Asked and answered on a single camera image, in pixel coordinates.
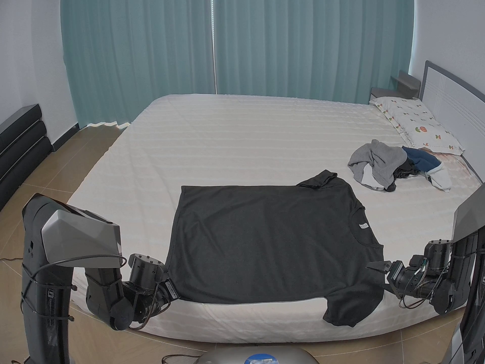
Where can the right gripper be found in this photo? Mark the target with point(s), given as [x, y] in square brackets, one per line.
[407, 284]

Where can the black T-shirt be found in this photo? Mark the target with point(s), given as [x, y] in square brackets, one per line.
[265, 241]

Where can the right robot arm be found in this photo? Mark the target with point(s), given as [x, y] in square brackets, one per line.
[468, 218]

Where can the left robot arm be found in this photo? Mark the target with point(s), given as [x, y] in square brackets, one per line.
[75, 233]

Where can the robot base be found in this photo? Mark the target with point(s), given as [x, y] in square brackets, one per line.
[227, 356]

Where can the pile of clothes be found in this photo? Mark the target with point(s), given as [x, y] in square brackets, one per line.
[382, 157]

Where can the bed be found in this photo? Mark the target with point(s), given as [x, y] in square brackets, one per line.
[246, 146]

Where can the white printed pillow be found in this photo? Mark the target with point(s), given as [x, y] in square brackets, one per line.
[413, 119]

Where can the grey bedside table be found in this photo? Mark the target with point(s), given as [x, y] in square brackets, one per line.
[407, 82]

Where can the blue-green curtain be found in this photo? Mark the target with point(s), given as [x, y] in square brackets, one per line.
[303, 32]
[132, 51]

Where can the black chest of drawers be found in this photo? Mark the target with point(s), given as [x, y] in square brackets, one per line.
[21, 138]

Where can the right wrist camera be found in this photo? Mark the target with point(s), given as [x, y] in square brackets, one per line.
[394, 271]

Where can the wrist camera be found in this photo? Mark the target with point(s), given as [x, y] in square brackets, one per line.
[170, 290]
[394, 271]

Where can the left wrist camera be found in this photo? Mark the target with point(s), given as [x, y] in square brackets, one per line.
[170, 290]

